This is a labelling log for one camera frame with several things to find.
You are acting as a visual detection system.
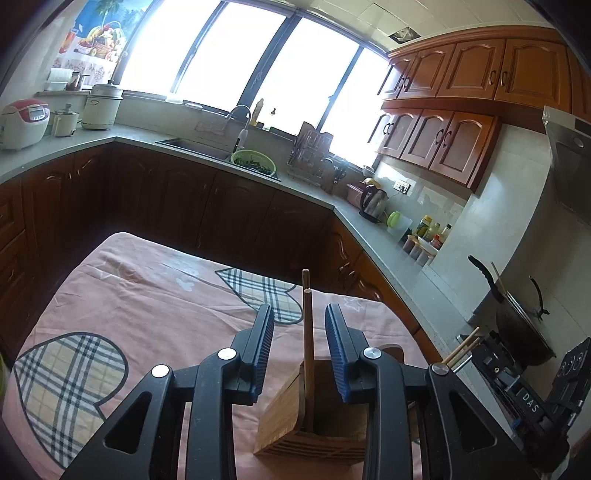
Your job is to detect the wooden utensil holder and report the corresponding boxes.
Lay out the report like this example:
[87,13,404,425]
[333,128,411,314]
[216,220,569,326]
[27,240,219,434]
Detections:
[253,344,423,464]

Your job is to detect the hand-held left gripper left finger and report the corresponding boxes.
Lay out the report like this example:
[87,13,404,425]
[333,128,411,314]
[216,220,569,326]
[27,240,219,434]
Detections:
[60,304,276,480]

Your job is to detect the green colander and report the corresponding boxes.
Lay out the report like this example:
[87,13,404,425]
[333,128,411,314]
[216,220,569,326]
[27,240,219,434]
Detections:
[231,148,278,176]

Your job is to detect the pink heart-print tablecloth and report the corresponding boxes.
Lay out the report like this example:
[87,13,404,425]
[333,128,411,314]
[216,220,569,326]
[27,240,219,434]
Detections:
[0,231,421,480]

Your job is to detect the large white rice cooker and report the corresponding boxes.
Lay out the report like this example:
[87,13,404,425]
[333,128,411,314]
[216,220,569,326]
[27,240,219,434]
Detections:
[81,80,124,131]

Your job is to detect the wooden cabinets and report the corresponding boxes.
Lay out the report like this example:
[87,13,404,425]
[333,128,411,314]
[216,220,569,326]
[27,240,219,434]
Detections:
[369,25,591,192]
[0,143,421,365]

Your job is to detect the tropical fruit wall poster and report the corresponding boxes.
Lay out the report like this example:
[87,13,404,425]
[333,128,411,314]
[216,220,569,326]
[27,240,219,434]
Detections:
[53,0,155,88]

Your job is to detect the condiment bottles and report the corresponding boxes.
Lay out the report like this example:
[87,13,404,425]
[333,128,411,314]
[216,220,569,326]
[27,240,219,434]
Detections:
[416,215,453,250]

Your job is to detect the pink dish cloth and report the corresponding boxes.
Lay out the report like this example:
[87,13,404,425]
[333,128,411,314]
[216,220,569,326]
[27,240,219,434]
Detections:
[196,117,232,137]

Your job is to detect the paper towel roll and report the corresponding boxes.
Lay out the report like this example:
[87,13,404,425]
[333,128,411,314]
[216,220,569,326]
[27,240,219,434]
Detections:
[47,68,77,92]

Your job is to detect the wooden lower cabinets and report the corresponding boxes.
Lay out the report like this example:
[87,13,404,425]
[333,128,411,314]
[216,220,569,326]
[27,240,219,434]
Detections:
[0,143,421,365]

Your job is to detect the kitchen window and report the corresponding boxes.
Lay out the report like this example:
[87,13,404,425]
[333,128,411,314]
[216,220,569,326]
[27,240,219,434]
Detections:
[117,0,393,160]

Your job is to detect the grey kitchen countertop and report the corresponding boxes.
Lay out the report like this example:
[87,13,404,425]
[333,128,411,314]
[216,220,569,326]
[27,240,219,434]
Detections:
[0,124,490,384]

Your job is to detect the electric kettle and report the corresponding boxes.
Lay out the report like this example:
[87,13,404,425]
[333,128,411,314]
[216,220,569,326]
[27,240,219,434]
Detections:
[359,185,389,224]

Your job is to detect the steel range hood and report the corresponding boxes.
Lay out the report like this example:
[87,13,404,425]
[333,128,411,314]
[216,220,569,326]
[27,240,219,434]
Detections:
[542,105,591,213]

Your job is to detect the small white pot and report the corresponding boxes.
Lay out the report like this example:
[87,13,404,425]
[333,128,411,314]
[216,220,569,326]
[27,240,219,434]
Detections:
[51,104,83,138]

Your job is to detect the chrome kitchen faucet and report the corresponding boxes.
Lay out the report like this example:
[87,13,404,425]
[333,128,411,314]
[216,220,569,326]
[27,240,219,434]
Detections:
[226,105,252,155]

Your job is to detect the black wok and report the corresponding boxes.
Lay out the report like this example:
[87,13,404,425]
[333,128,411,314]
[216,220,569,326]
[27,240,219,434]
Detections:
[468,255,557,367]

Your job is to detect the dish rack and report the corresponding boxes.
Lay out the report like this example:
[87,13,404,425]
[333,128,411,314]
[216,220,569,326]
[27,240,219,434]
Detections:
[285,121,340,185]

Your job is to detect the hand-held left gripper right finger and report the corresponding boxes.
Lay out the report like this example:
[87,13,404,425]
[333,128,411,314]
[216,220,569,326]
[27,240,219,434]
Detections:
[324,304,541,480]

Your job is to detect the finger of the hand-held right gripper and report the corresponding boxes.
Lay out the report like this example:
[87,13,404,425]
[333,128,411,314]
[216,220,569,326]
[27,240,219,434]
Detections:
[457,339,509,384]

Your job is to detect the wok lid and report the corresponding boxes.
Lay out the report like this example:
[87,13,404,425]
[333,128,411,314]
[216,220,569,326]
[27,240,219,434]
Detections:
[503,276,552,324]

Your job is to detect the wooden upper cabinets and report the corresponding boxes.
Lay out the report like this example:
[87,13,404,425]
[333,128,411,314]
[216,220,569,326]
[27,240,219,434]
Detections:
[369,25,591,192]

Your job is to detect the white and pink rice cooker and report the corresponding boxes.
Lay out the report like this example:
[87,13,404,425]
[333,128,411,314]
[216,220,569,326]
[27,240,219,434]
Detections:
[0,98,51,151]

